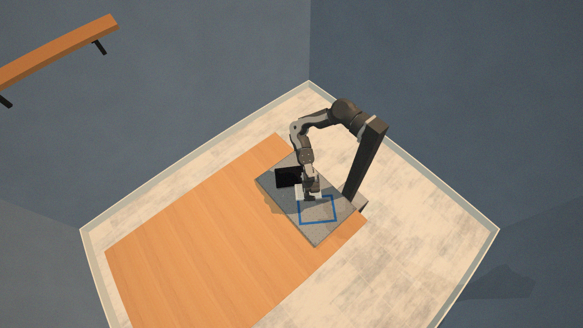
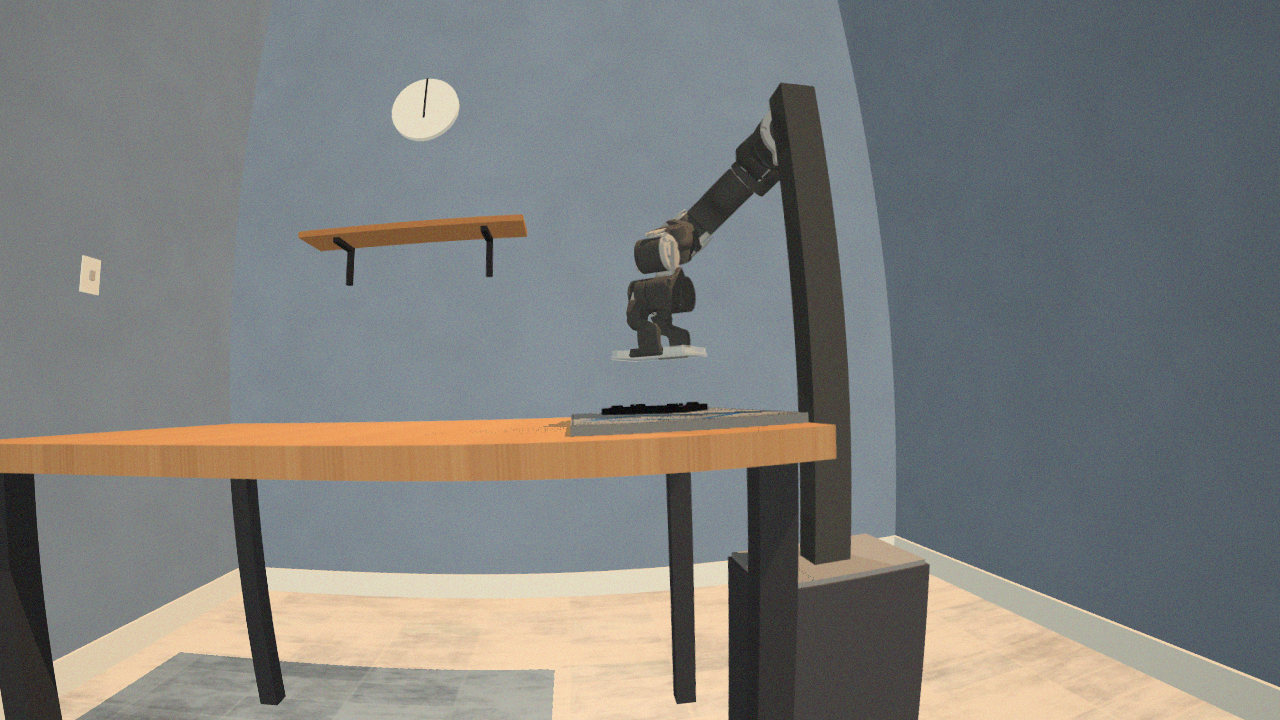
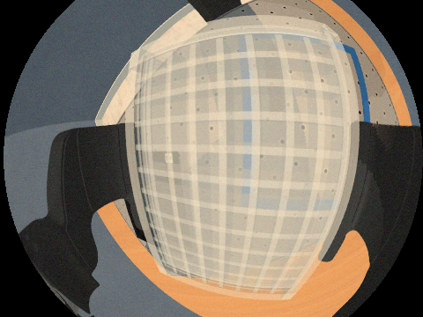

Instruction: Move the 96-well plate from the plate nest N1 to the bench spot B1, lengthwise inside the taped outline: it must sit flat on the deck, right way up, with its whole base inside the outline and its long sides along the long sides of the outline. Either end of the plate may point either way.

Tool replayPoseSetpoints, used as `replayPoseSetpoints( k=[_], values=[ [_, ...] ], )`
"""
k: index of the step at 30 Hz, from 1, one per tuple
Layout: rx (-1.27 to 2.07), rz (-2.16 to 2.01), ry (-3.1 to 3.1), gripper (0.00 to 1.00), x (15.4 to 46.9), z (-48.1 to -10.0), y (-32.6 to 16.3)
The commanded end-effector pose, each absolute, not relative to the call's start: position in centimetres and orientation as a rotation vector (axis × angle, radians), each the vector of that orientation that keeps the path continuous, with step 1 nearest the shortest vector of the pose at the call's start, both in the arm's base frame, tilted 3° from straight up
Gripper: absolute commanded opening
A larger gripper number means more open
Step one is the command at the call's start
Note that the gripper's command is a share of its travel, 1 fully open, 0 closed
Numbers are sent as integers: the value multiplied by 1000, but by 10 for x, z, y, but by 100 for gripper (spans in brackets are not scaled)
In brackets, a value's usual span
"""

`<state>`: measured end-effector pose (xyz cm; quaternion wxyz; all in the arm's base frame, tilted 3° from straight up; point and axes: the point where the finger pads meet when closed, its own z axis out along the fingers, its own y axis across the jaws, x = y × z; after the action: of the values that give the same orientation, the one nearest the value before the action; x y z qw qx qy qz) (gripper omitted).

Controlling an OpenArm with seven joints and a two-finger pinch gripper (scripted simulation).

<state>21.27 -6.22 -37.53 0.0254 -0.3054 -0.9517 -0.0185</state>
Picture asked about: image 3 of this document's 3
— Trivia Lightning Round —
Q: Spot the blue tape outline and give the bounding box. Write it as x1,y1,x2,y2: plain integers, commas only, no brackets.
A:
343,44,370,122

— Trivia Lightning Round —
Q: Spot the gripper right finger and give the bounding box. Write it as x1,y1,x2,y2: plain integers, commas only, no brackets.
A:
321,122,423,317

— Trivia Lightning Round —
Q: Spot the black rectangular frame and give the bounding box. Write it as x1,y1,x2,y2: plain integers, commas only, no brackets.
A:
124,199,147,242

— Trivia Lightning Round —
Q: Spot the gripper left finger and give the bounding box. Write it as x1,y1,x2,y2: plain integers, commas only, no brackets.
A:
19,123,143,315

